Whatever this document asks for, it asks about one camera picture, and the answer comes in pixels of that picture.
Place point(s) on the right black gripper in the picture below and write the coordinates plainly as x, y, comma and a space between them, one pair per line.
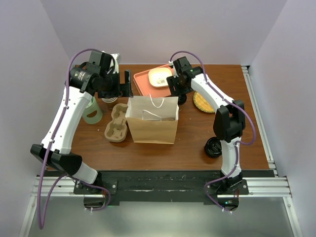
172, 81

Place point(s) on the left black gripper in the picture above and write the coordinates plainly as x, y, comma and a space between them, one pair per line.
122, 90

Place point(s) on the brown paper bag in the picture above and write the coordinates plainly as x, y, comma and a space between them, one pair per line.
142, 117

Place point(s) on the black coffee cup lid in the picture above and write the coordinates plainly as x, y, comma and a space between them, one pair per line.
182, 99

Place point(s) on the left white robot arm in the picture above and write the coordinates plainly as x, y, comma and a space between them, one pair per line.
97, 76

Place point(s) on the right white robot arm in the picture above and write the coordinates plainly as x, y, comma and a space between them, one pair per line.
229, 121

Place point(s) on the stack of paper cups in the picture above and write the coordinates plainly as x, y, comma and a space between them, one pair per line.
110, 102

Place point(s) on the pink serving tray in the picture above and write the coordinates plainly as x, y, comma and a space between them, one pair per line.
143, 86

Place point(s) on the cream square plate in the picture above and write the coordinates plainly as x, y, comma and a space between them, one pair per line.
158, 77

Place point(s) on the round woven yellow coaster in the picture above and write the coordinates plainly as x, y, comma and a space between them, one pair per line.
202, 104

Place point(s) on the green straw holder cup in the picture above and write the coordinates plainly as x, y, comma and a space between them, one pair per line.
92, 114

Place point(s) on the stack of black lids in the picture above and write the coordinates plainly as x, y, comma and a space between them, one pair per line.
213, 148

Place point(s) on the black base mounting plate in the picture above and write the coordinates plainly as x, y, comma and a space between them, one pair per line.
168, 186

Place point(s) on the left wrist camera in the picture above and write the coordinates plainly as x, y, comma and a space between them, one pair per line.
114, 65

